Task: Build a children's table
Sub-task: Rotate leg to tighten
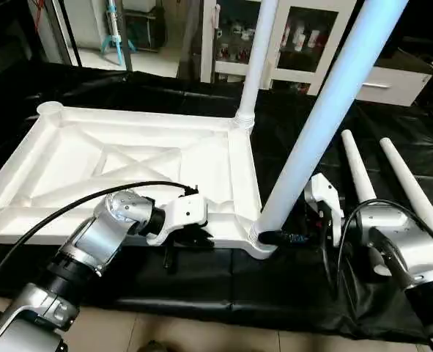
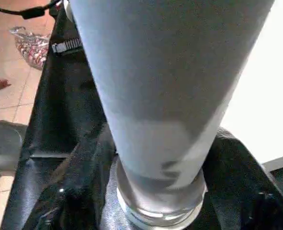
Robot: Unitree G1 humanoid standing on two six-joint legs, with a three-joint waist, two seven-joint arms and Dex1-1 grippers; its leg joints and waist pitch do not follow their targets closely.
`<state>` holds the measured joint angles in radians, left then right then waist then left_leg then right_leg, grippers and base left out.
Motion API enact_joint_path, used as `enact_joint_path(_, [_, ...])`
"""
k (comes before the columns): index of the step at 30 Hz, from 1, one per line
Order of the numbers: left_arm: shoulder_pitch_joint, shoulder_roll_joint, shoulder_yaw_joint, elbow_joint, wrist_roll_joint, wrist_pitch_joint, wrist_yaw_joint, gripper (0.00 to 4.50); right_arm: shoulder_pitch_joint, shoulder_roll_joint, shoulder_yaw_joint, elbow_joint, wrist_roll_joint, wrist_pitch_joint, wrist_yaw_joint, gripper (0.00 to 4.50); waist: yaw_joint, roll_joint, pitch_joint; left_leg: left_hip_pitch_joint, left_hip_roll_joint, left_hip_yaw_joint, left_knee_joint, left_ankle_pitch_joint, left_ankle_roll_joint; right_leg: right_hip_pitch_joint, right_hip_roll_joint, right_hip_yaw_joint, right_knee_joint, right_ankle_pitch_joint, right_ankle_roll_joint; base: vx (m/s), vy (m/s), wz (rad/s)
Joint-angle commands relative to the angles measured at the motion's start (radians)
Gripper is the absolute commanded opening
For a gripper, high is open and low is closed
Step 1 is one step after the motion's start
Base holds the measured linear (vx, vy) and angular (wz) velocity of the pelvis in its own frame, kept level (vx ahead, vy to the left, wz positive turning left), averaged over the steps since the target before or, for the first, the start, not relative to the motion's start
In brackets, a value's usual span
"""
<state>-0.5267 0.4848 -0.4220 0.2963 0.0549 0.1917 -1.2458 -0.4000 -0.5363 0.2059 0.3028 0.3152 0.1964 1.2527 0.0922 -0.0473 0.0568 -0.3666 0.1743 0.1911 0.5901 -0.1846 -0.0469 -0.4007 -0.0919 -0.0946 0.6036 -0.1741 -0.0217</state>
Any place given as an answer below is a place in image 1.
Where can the white plastic table top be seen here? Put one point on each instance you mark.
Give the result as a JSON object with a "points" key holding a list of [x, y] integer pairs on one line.
{"points": [[128, 143]]}

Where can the white plastic table leg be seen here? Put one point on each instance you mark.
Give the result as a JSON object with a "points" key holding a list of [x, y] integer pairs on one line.
{"points": [[333, 103], [355, 165], [414, 191], [256, 59]]}

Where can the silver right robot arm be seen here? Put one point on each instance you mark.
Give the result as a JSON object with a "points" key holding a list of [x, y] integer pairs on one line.
{"points": [[399, 242]]}

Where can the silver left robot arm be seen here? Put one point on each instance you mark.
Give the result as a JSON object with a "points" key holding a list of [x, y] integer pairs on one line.
{"points": [[99, 235]]}

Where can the black work mat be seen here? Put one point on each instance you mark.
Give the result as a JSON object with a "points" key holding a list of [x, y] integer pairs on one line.
{"points": [[275, 293]]}

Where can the white drawer unit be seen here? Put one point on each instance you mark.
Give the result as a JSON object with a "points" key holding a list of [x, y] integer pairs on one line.
{"points": [[392, 84]]}

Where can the white glass door cabinet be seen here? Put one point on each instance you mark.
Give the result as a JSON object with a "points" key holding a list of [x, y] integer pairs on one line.
{"points": [[297, 44]]}

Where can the light blue stand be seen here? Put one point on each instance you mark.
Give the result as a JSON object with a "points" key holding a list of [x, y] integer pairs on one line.
{"points": [[113, 22]]}

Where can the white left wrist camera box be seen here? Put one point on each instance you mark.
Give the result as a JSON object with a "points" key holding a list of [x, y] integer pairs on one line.
{"points": [[183, 213]]}

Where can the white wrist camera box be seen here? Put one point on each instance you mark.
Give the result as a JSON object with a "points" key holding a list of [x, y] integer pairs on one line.
{"points": [[322, 194], [183, 213]]}

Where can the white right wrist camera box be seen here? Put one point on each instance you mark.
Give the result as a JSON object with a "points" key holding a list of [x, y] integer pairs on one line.
{"points": [[322, 194]]}

